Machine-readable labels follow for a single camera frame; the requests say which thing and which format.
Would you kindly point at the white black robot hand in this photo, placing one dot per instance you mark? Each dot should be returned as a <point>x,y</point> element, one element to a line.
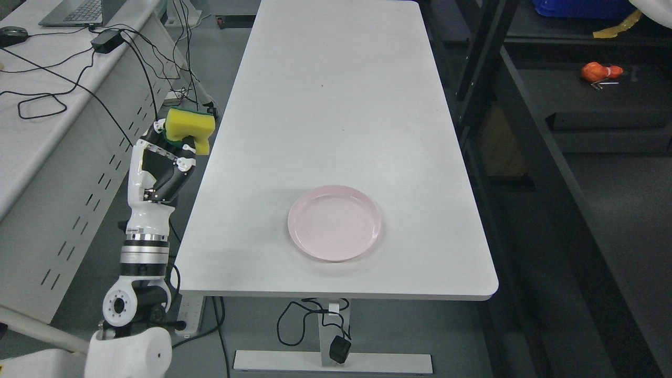
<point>159,168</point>

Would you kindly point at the green yellow sponge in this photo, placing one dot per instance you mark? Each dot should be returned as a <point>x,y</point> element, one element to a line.
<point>180,124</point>

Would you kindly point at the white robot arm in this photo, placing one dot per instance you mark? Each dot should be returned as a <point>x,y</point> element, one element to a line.
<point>132,340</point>

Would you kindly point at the black metal shelf rack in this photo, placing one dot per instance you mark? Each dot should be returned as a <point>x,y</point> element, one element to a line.
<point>572,179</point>

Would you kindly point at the white side desk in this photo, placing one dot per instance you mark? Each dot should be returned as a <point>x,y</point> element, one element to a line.
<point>68,118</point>

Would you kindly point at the black power adapter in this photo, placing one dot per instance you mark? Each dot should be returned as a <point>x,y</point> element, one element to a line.
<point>107,41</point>

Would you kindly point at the white power strip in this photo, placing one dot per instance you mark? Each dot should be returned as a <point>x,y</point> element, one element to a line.
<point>190,312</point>

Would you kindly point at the grey laptop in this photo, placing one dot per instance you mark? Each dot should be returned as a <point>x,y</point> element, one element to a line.
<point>81,13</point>

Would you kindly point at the pink plate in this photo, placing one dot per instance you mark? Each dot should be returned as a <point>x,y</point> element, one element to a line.
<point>334,223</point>

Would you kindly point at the black computer mouse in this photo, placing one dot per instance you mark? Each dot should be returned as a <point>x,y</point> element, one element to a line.
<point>12,35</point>

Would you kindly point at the white table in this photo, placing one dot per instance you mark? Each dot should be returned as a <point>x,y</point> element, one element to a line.
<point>337,92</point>

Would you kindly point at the black plug adapter under table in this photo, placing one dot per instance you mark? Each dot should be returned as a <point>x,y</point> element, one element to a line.
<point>339,350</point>

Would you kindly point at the orange red plastic toy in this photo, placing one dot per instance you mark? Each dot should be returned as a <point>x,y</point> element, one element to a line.
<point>593,72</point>

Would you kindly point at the yellow tape strip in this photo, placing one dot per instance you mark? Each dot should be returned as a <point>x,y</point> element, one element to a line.
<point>614,31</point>

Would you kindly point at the blue plastic bin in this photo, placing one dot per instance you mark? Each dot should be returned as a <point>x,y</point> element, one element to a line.
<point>584,9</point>

